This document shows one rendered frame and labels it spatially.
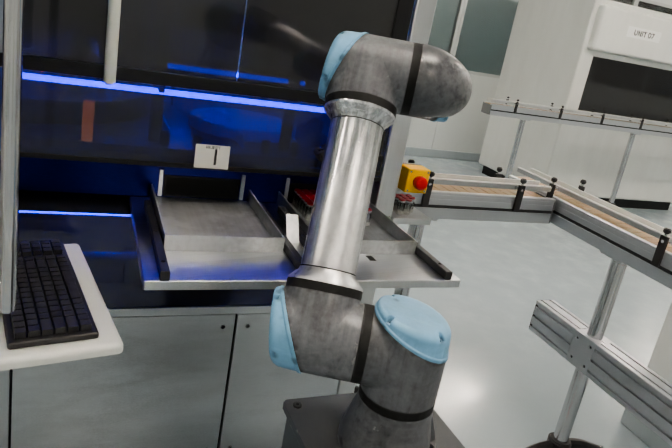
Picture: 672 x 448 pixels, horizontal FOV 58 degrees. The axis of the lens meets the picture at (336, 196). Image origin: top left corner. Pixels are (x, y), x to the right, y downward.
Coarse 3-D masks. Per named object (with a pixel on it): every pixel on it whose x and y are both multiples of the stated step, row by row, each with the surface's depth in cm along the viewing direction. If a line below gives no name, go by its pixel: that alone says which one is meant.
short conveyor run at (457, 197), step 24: (432, 192) 190; (456, 192) 194; (480, 192) 201; (504, 192) 207; (528, 192) 213; (432, 216) 193; (456, 216) 196; (480, 216) 200; (504, 216) 203; (528, 216) 207
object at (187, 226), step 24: (168, 216) 144; (192, 216) 147; (216, 216) 150; (240, 216) 153; (264, 216) 149; (168, 240) 125; (192, 240) 127; (216, 240) 129; (240, 240) 131; (264, 240) 133
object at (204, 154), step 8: (200, 144) 148; (200, 152) 148; (208, 152) 149; (224, 152) 150; (200, 160) 149; (208, 160) 150; (216, 160) 150; (224, 160) 151; (216, 168) 151; (224, 168) 152
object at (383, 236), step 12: (288, 204) 159; (372, 204) 172; (300, 216) 151; (372, 216) 171; (384, 216) 164; (372, 228) 162; (384, 228) 164; (396, 228) 157; (372, 240) 143; (384, 240) 145; (396, 240) 146; (408, 240) 151; (360, 252) 143; (372, 252) 145; (384, 252) 146; (396, 252) 147; (408, 252) 148
